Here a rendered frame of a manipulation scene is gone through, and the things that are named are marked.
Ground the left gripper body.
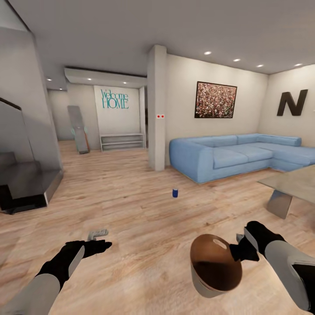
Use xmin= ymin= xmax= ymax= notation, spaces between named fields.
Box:
xmin=88 ymin=239 xmax=105 ymax=257

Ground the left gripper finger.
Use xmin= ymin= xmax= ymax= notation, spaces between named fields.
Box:
xmin=105 ymin=242 xmax=112 ymax=250

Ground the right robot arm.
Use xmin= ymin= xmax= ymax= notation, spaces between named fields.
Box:
xmin=229 ymin=221 xmax=315 ymax=315

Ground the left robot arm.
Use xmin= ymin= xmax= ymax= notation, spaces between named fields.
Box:
xmin=0 ymin=229 xmax=112 ymax=315

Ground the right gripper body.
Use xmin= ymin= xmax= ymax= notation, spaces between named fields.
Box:
xmin=229 ymin=239 xmax=259 ymax=261

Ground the trash can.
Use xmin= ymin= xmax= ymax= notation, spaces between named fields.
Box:
xmin=190 ymin=234 xmax=242 ymax=298

